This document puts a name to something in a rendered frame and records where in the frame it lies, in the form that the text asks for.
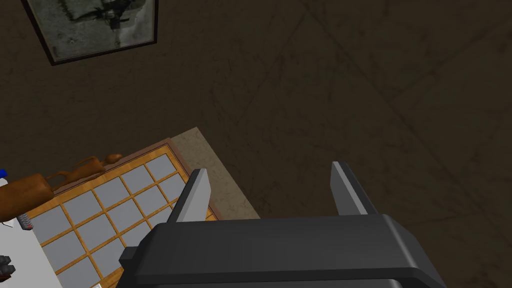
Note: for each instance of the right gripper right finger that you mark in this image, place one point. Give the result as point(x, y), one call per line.
point(348, 196)

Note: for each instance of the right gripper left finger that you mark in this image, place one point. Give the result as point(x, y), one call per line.
point(195, 200)

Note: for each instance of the beige rug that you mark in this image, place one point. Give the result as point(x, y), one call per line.
point(218, 180)

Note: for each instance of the brown animal figurine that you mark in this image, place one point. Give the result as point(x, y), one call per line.
point(86, 168)

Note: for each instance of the grey remote control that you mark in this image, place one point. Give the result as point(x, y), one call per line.
point(25, 222)

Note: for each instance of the brown cylinder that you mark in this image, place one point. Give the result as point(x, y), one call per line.
point(24, 196)

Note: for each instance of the white table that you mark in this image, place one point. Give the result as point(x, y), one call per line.
point(24, 260)

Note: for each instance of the dark framed wall picture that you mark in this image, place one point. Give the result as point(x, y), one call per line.
point(94, 26)

